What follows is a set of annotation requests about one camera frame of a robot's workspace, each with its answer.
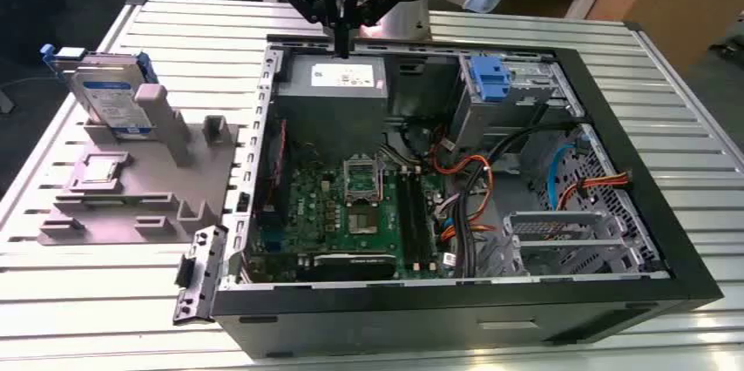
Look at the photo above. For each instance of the hard disk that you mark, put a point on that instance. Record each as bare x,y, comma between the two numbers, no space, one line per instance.
110,101

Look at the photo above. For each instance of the blue plastic drive latch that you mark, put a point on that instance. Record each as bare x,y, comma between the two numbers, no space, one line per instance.
491,79

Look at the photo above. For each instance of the grey power supply unit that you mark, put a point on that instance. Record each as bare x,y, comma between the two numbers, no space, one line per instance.
325,118

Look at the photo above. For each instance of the grey metal drive cage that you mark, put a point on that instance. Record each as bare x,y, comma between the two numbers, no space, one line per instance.
495,118

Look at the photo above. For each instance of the black RAM slot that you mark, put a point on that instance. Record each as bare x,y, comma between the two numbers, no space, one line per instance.
405,218
420,218
428,218
413,218

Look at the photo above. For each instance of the green motherboard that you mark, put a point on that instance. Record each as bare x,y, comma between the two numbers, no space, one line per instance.
314,214

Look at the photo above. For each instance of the CPU socket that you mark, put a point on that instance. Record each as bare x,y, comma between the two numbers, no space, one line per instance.
366,220

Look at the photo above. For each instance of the grey plastic parts rack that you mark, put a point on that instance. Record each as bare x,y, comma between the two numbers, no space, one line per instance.
151,179

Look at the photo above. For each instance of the silver CPU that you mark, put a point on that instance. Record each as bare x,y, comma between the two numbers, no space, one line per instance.
101,170

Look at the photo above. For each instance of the green RAM stick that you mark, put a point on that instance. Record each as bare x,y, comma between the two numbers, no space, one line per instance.
110,202

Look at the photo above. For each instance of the black graphics card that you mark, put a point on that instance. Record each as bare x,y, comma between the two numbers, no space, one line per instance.
349,268

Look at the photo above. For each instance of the black open PC case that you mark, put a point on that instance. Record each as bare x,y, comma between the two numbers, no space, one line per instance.
407,323

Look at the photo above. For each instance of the grey card retention bracket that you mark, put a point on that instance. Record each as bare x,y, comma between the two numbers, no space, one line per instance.
201,258

